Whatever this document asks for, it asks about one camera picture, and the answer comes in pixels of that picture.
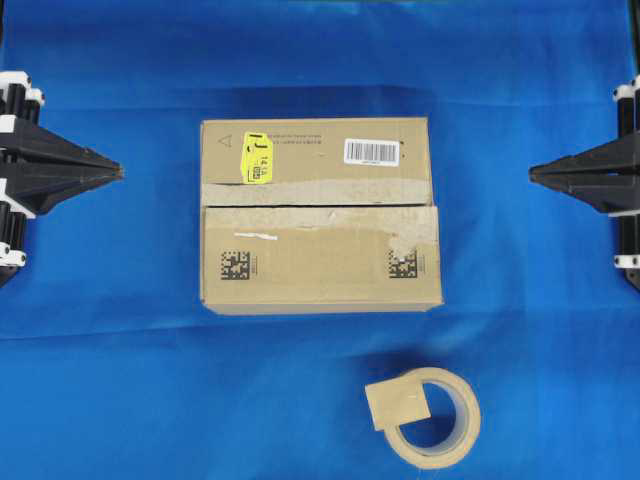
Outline beige packing tape roll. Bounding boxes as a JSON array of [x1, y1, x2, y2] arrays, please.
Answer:
[[364, 367, 483, 471]]

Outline blue table cloth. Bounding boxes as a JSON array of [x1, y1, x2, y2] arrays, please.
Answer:
[[1, 1, 639, 479]]

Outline brown cardboard box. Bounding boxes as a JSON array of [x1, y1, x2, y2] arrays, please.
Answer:
[[199, 117, 444, 315]]

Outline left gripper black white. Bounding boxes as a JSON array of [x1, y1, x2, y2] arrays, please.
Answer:
[[1, 71, 124, 287]]

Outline beige tape strip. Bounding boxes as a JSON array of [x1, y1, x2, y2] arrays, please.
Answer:
[[365, 374, 431, 431]]

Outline white barcode label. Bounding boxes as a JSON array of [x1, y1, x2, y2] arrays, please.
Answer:
[[344, 138, 400, 167]]

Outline yellow sticker label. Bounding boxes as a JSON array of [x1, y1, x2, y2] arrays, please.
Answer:
[[241, 132, 273, 185]]

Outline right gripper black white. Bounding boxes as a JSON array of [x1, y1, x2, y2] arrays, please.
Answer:
[[529, 75, 639, 289]]

